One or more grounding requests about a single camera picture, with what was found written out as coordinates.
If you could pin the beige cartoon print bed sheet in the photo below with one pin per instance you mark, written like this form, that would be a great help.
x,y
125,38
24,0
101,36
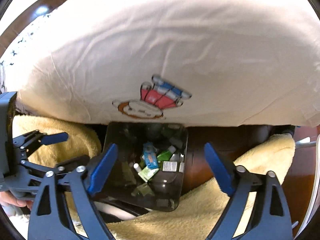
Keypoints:
x,y
193,62

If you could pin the green daisy tube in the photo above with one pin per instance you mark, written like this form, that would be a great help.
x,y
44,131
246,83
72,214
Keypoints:
x,y
166,154

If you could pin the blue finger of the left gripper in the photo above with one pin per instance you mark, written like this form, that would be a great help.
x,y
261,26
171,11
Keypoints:
x,y
67,163
52,138

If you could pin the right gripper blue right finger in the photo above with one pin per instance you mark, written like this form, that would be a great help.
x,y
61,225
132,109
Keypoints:
x,y
270,217

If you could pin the person's left hand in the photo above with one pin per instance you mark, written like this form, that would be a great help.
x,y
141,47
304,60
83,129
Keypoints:
x,y
7,198

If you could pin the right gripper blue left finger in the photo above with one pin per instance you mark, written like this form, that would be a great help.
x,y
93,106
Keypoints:
x,y
50,218

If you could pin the yellow fluffy rug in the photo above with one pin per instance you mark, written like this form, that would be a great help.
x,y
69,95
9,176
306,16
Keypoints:
x,y
198,211

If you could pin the black trash bin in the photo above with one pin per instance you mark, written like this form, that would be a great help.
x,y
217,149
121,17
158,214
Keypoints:
x,y
149,169

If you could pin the dark wooden headboard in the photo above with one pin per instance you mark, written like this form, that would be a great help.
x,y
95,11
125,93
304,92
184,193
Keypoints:
x,y
37,9

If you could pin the blue snack packet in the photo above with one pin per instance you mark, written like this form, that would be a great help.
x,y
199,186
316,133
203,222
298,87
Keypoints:
x,y
150,158

